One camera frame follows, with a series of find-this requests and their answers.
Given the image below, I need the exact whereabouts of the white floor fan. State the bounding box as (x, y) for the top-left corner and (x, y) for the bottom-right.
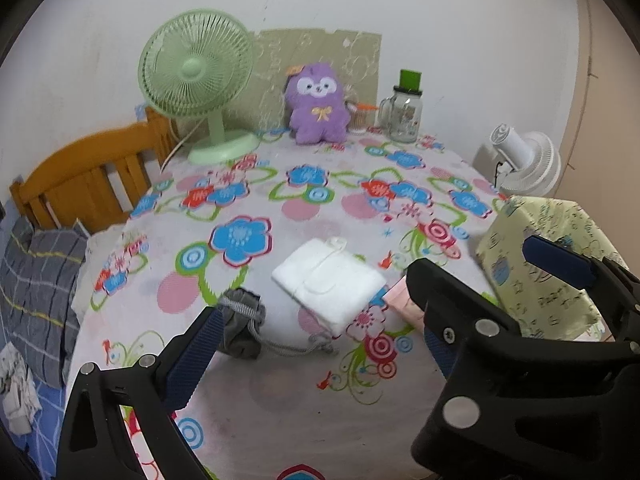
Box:
(472, 124), (562, 197)

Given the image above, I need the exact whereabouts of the olive cartoon wall board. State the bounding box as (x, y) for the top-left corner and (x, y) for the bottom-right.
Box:
(235, 28), (382, 130)

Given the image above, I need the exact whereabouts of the floral tablecloth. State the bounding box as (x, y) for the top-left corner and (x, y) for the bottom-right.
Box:
(73, 133), (502, 479)

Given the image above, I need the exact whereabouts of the grey drawstring pouch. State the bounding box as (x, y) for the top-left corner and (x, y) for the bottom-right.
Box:
(216, 287), (334, 360)

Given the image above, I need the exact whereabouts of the green desk fan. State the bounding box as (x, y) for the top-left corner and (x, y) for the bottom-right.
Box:
(138, 9), (259, 166)

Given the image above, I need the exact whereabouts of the yellow cartoon fabric basket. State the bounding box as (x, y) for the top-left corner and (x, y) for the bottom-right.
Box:
(476, 196), (627, 342)

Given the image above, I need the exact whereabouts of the grey plaid pillow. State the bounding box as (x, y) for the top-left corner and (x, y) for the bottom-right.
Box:
(1, 217), (88, 389)

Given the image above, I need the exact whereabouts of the purple plush toy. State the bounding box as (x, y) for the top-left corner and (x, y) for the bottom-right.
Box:
(284, 62), (350, 145)

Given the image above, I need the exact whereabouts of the beige door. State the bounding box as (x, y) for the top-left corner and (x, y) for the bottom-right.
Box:
(554, 0), (639, 273)

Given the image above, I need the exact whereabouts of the glass mug jar green lid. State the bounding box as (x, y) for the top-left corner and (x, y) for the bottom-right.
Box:
(378, 70), (422, 143)

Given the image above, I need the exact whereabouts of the white towel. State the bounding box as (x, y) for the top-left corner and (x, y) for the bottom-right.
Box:
(271, 237), (385, 337)

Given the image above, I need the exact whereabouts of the crumpled white cloth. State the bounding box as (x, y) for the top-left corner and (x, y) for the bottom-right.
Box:
(0, 342), (41, 436)

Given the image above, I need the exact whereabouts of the pink cartoon cloth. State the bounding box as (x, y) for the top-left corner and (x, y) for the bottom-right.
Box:
(383, 276), (425, 333)

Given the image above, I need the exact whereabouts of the cotton swab jar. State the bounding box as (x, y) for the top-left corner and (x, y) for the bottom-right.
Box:
(345, 100), (378, 134)

